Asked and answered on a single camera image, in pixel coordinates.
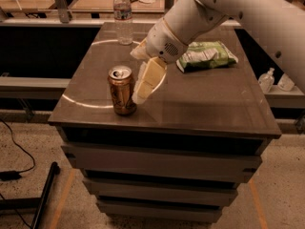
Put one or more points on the orange soda can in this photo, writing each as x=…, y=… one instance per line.
x=121, y=84

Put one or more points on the green chip bag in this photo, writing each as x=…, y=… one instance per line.
x=204, y=56

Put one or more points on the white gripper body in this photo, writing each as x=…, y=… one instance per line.
x=164, y=41

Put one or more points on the clear plastic water bottle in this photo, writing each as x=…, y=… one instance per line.
x=122, y=13

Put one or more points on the black floor stand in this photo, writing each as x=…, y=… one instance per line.
x=38, y=204

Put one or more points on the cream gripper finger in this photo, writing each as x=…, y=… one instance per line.
x=150, y=77
x=139, y=52

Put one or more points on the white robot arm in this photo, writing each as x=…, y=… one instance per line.
x=277, y=26

